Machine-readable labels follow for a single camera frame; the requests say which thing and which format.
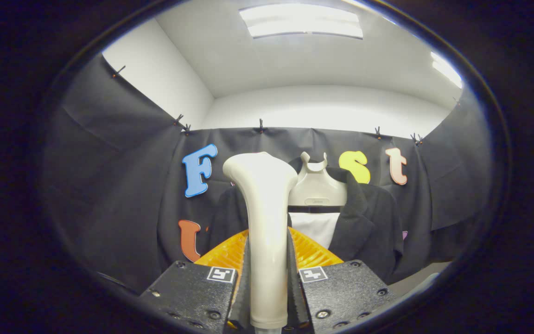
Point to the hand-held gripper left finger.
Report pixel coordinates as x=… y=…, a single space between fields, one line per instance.
x=242 y=301

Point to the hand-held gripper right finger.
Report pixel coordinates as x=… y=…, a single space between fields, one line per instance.
x=295 y=297

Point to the white garment steamer head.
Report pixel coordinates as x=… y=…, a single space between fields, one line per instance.
x=267 y=232

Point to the white shirt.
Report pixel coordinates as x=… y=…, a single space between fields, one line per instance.
x=315 y=227

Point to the black suit jacket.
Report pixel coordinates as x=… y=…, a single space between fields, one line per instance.
x=369 y=222

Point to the white plastic clothes hanger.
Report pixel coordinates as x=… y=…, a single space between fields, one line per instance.
x=317 y=185

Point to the row of black cloth clips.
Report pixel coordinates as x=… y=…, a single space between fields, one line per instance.
x=261 y=125

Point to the black backdrop cloth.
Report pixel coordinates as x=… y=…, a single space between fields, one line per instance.
x=109 y=185

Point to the small ceiling light panel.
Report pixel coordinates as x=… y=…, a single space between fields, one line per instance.
x=448 y=69

